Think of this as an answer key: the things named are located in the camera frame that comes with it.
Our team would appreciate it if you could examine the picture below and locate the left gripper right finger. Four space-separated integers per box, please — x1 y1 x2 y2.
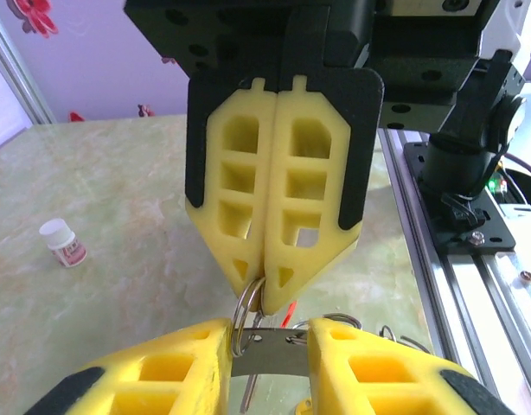
308 317 504 415

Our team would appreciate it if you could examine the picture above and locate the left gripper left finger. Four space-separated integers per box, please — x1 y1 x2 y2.
25 318 234 415

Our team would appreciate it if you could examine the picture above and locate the metal disc keyring with rings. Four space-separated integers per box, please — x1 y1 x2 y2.
229 276 433 378

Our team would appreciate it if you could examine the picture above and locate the small white cap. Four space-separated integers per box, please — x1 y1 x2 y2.
39 219 88 268

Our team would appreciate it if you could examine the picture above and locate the small circuit board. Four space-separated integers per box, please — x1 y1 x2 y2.
489 168 531 217

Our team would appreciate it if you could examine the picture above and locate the aluminium table edge rail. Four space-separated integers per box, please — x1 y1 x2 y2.
377 129 531 415

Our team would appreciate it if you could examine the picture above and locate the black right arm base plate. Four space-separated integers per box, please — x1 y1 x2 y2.
403 142 517 256

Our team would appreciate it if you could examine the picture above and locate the grey right arm cable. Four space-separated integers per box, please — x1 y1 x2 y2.
502 153 531 185

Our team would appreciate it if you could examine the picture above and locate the grey aluminium frame post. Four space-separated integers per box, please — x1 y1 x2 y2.
0 0 55 126

